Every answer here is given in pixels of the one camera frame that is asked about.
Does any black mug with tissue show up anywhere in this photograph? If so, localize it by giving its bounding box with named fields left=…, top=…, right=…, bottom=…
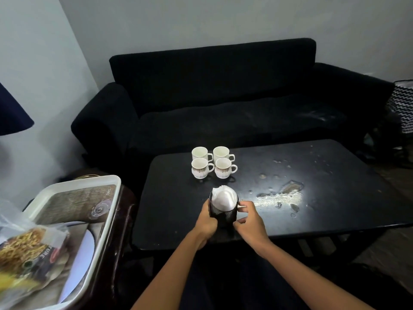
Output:
left=209, top=190, right=239, bottom=225

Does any clear zip bag blue seal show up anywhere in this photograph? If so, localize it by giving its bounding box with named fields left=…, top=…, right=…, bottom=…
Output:
left=0, top=198, right=70, bottom=310

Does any white tray with printed base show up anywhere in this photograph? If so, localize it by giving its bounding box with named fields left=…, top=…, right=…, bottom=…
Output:
left=0, top=175, right=122, bottom=310

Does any black fabric sofa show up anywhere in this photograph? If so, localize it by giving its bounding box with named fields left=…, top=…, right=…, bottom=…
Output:
left=71, top=37, right=396, bottom=178

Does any person's left hand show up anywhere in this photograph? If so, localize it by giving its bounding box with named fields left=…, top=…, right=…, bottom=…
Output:
left=193, top=198, right=219, bottom=251

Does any person's right hand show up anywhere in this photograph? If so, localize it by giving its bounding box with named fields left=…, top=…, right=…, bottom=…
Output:
left=233, top=200, right=272, bottom=256

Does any person's right forearm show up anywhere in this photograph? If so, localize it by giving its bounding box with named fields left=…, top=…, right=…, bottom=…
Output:
left=255, top=241, right=375, bottom=310

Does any plain white cup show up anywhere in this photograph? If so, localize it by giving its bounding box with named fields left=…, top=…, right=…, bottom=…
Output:
left=191, top=146, right=214, bottom=162
left=213, top=146, right=236, bottom=164

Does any black table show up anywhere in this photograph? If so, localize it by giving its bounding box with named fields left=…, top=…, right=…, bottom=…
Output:
left=132, top=139, right=413, bottom=251

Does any stack of white napkins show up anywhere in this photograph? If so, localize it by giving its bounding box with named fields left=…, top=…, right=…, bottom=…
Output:
left=211, top=185, right=239, bottom=212

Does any navy blue curtain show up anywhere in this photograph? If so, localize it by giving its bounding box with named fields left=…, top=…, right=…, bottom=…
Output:
left=0, top=82, right=34, bottom=136

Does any person's left forearm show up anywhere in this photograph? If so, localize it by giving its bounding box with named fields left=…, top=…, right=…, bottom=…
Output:
left=130, top=230, right=208, bottom=310

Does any patterned white cup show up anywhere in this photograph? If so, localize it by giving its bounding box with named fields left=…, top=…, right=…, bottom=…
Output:
left=191, top=157, right=215, bottom=180
left=214, top=157, right=238, bottom=179

